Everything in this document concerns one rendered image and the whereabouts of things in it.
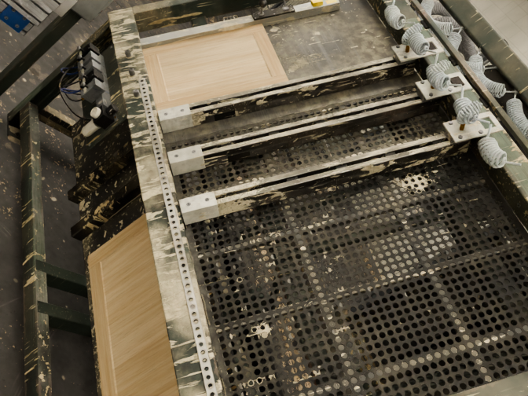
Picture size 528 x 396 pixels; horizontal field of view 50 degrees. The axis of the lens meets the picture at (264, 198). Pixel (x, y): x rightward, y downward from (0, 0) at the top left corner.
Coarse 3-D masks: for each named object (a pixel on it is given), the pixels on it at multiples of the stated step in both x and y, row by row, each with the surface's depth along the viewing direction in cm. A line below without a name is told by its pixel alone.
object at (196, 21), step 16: (416, 128) 226; (240, 160) 221; (432, 176) 211; (448, 176) 211; (256, 208) 206; (272, 224) 202; (448, 224) 204; (464, 240) 194; (480, 240) 193; (288, 272) 189; (480, 272) 188; (512, 288) 181; (288, 304) 183; (512, 304) 178; (512, 320) 176; (320, 336) 175; (512, 352) 171; (320, 368) 169; (464, 368) 168; (432, 384) 166
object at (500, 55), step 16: (448, 0) 294; (464, 0) 288; (464, 16) 284; (480, 16) 279; (480, 32) 275; (496, 32) 270; (496, 48) 267; (496, 64) 264; (512, 64) 259; (512, 80) 256; (336, 192) 264; (304, 208) 265
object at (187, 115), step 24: (408, 48) 231; (336, 72) 233; (360, 72) 232; (384, 72) 235; (408, 72) 239; (240, 96) 228; (264, 96) 227; (288, 96) 230; (312, 96) 234; (168, 120) 222; (192, 120) 226; (216, 120) 229
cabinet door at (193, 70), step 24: (168, 48) 257; (192, 48) 257; (216, 48) 256; (240, 48) 255; (264, 48) 253; (168, 72) 247; (192, 72) 246; (216, 72) 246; (240, 72) 245; (264, 72) 244; (168, 96) 238; (192, 96) 237; (216, 96) 236
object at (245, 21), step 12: (324, 0) 270; (336, 0) 269; (300, 12) 266; (312, 12) 268; (324, 12) 270; (216, 24) 262; (228, 24) 262; (240, 24) 262; (252, 24) 264; (264, 24) 266; (156, 36) 259; (168, 36) 259; (180, 36) 258; (192, 36) 260; (144, 48) 258
